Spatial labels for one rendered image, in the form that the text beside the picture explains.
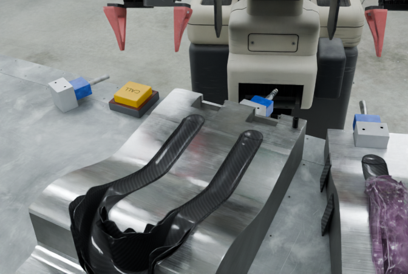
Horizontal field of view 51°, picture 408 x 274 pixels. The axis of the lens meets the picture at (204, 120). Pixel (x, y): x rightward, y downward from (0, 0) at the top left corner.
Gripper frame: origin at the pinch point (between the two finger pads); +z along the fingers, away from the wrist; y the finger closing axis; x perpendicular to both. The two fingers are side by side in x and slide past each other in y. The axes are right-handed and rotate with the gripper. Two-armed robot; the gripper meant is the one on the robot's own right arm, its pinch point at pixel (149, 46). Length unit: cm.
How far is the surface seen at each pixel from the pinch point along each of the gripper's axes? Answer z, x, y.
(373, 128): 12.7, 0.3, 38.5
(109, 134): 18.0, 7.9, -10.5
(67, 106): 13.7, 13.8, -22.2
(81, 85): 9.3, 16.1, -19.9
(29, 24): -7, 235, -157
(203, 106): 11.3, 6.7, 8.8
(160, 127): 13.7, -2.7, 2.7
